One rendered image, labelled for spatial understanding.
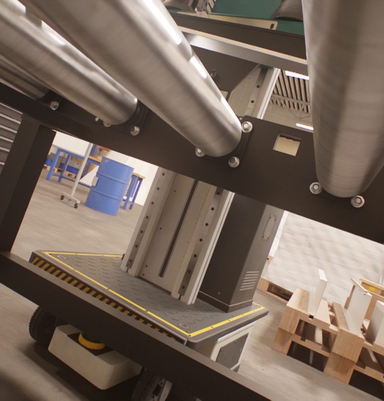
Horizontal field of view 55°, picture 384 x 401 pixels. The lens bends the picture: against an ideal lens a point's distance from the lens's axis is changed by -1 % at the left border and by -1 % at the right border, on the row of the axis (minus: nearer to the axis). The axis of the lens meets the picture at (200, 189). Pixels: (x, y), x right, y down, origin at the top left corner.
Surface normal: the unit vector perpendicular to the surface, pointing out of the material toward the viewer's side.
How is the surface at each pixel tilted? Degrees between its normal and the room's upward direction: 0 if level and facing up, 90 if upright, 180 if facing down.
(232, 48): 180
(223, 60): 90
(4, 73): 132
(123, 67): 155
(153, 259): 90
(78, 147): 90
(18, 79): 127
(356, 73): 177
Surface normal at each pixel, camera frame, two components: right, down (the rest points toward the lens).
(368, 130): -0.12, 0.99
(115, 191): 0.62, 0.20
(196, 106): 0.65, 0.69
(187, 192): -0.41, -0.19
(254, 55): -0.35, 0.94
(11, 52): 0.25, 0.94
